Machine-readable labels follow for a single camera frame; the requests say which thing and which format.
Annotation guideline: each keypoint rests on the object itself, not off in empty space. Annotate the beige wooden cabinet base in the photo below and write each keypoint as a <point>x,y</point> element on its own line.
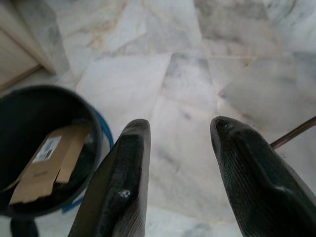
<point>22,44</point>

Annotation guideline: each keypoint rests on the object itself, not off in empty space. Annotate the brown cardboard box with label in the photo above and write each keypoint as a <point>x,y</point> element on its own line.
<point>47,163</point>

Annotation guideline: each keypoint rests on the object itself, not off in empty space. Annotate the brown metal rod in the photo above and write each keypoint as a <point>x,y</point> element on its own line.
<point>293,134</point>

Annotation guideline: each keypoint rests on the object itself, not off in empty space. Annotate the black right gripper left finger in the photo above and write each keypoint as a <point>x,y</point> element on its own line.
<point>121,182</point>

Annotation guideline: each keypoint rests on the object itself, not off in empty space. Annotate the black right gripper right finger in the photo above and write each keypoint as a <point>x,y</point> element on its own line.
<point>254,180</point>

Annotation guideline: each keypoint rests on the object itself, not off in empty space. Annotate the black round rubbish bin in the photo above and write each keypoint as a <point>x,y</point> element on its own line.
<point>24,116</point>

